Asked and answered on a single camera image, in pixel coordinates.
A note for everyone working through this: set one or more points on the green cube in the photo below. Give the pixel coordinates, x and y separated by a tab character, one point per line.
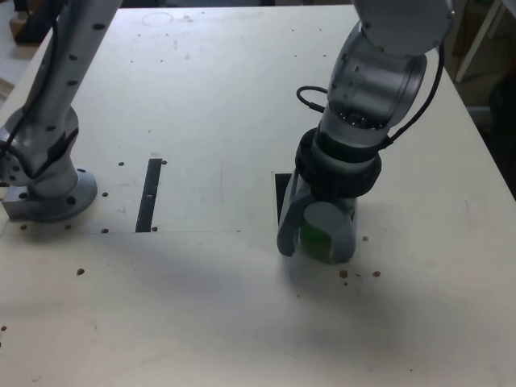
314	242

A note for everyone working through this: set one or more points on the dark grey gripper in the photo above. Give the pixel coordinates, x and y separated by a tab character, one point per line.
347	205

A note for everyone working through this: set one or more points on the black tape strip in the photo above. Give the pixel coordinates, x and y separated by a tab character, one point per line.
148	201

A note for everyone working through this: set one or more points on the black tape square outline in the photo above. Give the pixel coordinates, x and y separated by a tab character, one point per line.
281	193

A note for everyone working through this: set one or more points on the tan wooden block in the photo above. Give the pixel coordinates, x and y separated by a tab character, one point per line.
16	27

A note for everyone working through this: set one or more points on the white frame furniture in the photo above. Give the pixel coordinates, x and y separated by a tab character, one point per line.
480	40

